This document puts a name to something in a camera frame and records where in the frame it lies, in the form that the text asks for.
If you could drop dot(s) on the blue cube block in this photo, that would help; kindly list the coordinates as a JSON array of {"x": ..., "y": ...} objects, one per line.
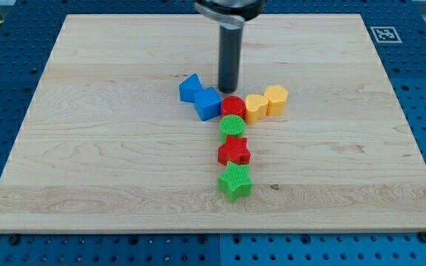
[{"x": 207, "y": 103}]

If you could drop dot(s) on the blue triangle block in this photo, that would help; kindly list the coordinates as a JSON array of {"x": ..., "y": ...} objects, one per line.
[{"x": 189, "y": 87}]

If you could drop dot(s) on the green cylinder block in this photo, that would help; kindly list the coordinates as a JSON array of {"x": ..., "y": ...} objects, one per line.
[{"x": 232, "y": 125}]

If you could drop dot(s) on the red star block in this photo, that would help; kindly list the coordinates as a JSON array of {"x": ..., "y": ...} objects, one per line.
[{"x": 235, "y": 149}]

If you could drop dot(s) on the red cylinder block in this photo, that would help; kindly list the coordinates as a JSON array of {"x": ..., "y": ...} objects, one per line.
[{"x": 233, "y": 105}]

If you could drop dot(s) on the yellow heart block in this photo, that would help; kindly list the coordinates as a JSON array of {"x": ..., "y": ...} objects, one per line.
[{"x": 256, "y": 108}]

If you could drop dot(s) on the green star block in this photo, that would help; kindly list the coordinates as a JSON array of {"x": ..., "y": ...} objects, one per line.
[{"x": 235, "y": 181}]

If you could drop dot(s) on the yellow pentagon block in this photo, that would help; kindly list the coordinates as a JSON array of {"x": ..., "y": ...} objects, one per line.
[{"x": 277, "y": 96}]

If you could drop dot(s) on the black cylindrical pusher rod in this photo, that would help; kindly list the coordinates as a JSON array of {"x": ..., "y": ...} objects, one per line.
[{"x": 229, "y": 58}]

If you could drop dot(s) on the wooden board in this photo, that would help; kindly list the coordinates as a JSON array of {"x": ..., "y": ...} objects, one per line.
[{"x": 107, "y": 146}]

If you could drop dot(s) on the white fiducial marker tag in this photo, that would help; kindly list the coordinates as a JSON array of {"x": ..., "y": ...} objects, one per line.
[{"x": 386, "y": 35}]

